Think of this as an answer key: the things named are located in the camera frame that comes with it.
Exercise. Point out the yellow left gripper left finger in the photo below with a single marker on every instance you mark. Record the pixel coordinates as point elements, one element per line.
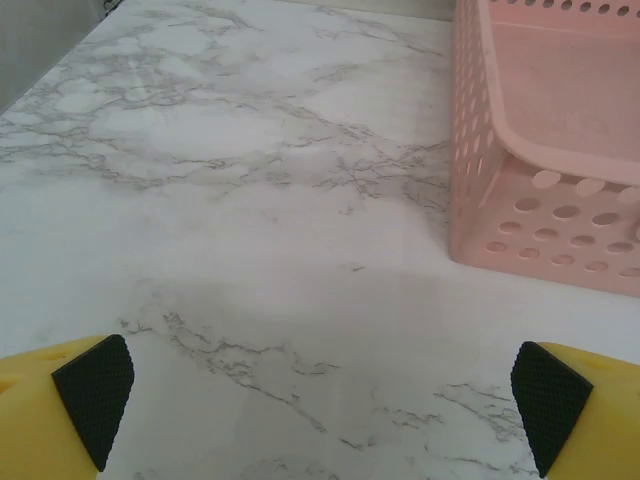
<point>30,425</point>

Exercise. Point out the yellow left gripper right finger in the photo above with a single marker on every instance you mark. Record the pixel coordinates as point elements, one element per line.
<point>600,425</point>

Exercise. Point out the pink perforated plastic basket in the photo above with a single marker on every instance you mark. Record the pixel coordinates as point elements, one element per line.
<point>475,150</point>

